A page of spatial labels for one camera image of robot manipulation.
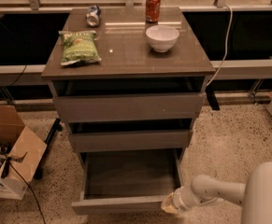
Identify grey bottom drawer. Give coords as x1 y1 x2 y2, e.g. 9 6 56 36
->
72 148 183 215

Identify grey drawer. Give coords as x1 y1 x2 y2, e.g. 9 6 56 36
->
53 77 204 122
69 119 193 152
72 148 183 215

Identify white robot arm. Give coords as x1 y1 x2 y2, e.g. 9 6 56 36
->
161 161 272 224

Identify grey middle drawer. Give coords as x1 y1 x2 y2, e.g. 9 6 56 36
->
69 119 193 152

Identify grey top drawer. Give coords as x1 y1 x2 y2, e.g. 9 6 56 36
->
53 77 204 122

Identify grey drawer cabinet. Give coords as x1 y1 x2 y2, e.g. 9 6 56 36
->
40 6 216 161

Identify black floor bar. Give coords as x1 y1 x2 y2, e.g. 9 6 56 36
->
34 118 63 179

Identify open cardboard box left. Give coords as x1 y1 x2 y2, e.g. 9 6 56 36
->
0 105 47 200

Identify white ceramic bowl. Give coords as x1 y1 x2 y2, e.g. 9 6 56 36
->
146 25 179 52

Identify green chip bag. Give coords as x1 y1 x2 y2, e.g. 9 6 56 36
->
59 30 101 66

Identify orange soda can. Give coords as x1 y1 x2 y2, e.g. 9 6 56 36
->
146 0 161 22

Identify white cable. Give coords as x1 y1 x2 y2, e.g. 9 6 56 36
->
205 4 234 89

